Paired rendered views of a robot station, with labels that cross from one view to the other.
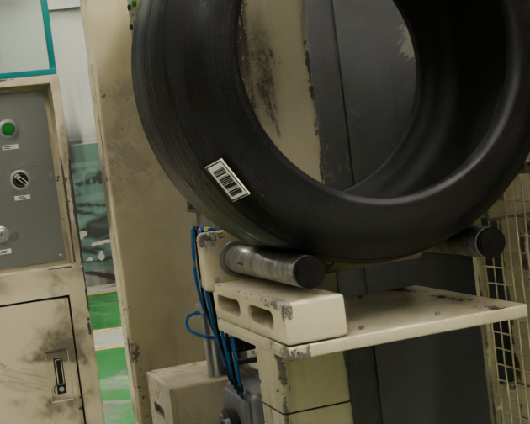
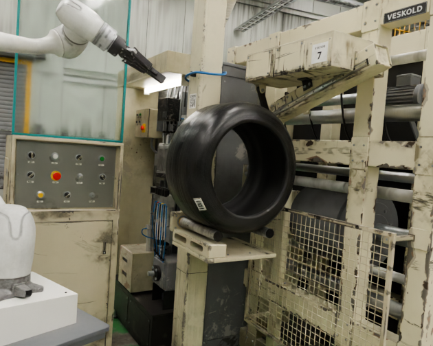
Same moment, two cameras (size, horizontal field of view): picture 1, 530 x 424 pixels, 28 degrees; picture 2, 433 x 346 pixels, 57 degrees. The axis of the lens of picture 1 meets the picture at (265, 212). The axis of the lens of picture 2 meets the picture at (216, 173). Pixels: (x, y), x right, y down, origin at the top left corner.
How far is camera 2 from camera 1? 0.48 m
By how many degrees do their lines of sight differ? 13
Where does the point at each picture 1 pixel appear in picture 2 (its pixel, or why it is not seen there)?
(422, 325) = (247, 256)
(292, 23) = not seen: hidden behind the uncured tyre
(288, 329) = (209, 253)
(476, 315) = (262, 255)
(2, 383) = (84, 248)
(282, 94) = not seen: hidden behind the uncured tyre
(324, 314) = (220, 250)
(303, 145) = not seen: hidden behind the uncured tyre
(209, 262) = (174, 221)
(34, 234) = (104, 196)
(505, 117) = (281, 196)
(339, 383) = (205, 266)
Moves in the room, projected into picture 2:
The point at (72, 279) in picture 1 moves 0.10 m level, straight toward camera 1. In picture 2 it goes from (115, 215) to (118, 218)
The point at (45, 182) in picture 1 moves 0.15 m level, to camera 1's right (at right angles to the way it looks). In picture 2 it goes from (110, 179) to (138, 180)
